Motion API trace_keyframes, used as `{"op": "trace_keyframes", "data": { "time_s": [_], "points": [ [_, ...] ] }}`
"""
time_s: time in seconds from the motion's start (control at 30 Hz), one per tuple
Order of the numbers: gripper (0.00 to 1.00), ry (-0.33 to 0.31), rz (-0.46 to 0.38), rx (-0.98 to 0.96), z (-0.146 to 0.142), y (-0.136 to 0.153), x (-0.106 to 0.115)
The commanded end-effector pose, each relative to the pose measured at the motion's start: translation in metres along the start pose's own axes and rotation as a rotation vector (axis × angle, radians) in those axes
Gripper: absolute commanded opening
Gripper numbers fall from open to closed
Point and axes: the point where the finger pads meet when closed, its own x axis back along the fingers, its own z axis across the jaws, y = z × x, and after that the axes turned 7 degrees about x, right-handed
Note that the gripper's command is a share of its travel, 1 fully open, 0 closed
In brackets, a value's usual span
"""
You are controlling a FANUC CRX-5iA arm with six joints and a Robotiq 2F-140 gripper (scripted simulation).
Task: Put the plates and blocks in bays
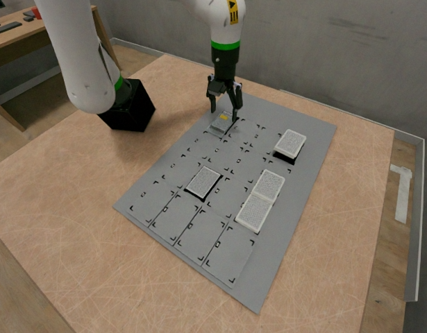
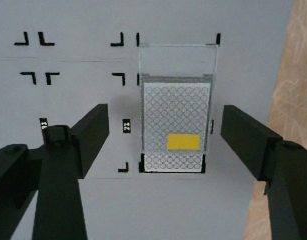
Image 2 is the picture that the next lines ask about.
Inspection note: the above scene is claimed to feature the clear plastic plate lid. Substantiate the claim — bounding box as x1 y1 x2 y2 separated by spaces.
139 44 219 155

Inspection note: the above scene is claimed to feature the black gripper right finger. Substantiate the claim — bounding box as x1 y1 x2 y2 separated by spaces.
220 105 307 240

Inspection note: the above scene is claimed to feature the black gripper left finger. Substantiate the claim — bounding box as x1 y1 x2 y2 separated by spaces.
0 104 110 240

